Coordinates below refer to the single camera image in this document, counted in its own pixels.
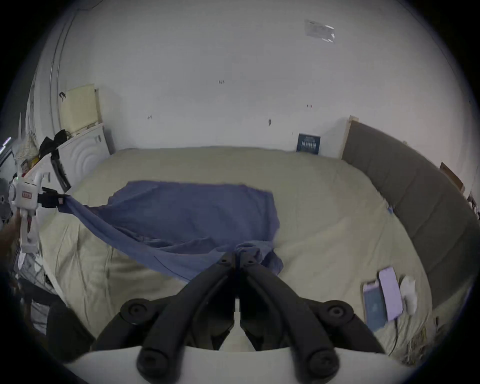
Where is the grey padded headboard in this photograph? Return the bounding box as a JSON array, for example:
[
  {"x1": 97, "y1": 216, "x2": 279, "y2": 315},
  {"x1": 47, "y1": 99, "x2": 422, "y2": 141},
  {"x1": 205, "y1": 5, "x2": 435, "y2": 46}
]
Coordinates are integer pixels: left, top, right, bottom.
[{"x1": 340, "y1": 116, "x2": 480, "y2": 311}]

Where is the small white cloth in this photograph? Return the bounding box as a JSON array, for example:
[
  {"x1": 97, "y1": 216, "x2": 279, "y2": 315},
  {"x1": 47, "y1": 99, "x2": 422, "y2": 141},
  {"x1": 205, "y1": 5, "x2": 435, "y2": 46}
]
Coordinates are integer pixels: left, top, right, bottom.
[{"x1": 399, "y1": 275, "x2": 418, "y2": 316}]

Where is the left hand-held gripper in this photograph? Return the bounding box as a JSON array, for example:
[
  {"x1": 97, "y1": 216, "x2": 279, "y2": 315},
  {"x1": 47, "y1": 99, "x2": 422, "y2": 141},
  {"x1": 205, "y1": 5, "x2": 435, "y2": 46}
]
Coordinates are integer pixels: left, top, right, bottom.
[{"x1": 8, "y1": 172, "x2": 72, "y2": 254}]

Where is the dark blue book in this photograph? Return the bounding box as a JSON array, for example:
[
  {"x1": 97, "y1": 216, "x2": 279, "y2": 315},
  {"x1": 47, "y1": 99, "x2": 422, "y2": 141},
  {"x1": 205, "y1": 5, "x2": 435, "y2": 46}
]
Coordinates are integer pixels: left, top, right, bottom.
[{"x1": 296, "y1": 133, "x2": 322, "y2": 155}]

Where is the person's left hand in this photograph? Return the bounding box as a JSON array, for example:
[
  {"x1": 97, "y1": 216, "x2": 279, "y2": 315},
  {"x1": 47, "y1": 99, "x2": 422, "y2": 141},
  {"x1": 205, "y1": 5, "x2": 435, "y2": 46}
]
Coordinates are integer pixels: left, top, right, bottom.
[{"x1": 0, "y1": 213, "x2": 24, "y2": 260}]

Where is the clear plastic sheet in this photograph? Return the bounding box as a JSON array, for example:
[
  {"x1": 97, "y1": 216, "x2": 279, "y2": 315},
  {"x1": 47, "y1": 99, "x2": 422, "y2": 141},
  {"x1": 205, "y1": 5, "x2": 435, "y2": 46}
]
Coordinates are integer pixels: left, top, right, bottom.
[{"x1": 304, "y1": 19, "x2": 336, "y2": 43}]

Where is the bed with beige sheet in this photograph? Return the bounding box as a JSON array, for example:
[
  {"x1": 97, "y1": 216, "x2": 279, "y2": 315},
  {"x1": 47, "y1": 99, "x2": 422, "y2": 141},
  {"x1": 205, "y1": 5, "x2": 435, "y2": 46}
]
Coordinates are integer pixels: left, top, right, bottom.
[{"x1": 37, "y1": 146, "x2": 436, "y2": 365}]

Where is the blue garment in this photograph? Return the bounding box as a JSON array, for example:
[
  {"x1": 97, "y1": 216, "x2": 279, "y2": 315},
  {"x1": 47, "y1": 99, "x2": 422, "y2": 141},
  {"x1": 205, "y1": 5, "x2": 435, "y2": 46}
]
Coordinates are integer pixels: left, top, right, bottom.
[{"x1": 60, "y1": 181, "x2": 284, "y2": 283}]

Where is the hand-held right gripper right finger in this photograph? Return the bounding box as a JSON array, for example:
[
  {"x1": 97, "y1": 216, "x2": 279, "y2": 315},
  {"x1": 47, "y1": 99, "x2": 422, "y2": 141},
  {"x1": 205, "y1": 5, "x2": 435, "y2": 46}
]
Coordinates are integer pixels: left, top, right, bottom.
[{"x1": 238, "y1": 254, "x2": 386, "y2": 382}]

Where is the phone with purple back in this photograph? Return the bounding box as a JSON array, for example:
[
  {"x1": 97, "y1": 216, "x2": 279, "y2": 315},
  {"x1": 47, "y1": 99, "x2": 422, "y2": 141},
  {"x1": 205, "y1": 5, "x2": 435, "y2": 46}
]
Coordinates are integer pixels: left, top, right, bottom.
[{"x1": 377, "y1": 266, "x2": 405, "y2": 322}]

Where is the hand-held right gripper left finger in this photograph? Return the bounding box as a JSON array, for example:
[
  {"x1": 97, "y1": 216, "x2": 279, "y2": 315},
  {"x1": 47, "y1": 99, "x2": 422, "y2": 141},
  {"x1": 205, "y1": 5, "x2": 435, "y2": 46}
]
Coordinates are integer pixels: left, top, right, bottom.
[{"x1": 92, "y1": 253, "x2": 238, "y2": 380}]

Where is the phone with blue screen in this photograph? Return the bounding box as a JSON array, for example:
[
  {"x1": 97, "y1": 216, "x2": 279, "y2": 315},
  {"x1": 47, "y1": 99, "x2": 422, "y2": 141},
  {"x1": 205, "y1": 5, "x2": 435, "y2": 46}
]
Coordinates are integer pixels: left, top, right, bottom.
[{"x1": 362, "y1": 279, "x2": 389, "y2": 333}]

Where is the pale yellow cushion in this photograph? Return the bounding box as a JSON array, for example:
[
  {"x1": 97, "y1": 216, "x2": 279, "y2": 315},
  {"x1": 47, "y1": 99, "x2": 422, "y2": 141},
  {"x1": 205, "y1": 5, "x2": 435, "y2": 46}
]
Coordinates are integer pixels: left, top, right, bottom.
[{"x1": 58, "y1": 84, "x2": 104, "y2": 134}]

